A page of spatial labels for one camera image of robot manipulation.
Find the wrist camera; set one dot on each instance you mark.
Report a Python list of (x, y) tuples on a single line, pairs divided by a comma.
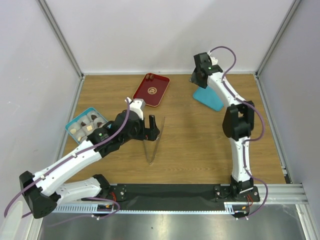
[(214, 61), (137, 106)]

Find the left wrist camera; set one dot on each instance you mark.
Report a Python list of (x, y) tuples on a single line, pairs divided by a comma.
[(137, 106)]

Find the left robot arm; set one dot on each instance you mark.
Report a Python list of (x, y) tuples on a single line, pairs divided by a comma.
[(46, 189)]

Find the blue tin box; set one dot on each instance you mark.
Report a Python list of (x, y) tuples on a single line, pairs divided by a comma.
[(77, 117)]

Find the blue tin lid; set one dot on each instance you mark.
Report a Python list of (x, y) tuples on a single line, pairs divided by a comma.
[(208, 97)]

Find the left aluminium frame post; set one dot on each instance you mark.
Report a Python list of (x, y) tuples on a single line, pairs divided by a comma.
[(49, 16)]

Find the white chocolate cube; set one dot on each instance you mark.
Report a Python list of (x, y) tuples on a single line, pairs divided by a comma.
[(89, 128)]

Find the right aluminium frame post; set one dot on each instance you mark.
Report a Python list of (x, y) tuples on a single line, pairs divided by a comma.
[(279, 33)]

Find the grey cable duct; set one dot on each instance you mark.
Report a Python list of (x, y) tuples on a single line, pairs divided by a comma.
[(103, 208)]

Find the red tray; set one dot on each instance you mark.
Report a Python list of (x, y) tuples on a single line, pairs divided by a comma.
[(152, 91)]

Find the aluminium frame post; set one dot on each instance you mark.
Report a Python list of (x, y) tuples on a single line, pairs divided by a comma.
[(49, 16), (279, 33)]

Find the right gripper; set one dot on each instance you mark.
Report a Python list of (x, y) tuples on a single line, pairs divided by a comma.
[(193, 78)]

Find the metal tongs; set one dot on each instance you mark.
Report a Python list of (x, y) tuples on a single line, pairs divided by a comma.
[(151, 147)]

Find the white paper cup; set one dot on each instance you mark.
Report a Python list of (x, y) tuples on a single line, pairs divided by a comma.
[(78, 134), (92, 112), (74, 125), (83, 121), (88, 132), (99, 119)]

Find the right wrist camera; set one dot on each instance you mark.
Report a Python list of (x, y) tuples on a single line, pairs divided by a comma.
[(214, 61)]

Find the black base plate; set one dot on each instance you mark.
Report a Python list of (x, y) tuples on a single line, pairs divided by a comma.
[(184, 194)]

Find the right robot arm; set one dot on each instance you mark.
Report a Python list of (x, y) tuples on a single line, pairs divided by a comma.
[(237, 124)]

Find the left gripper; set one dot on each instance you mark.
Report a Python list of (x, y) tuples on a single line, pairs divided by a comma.
[(151, 133)]

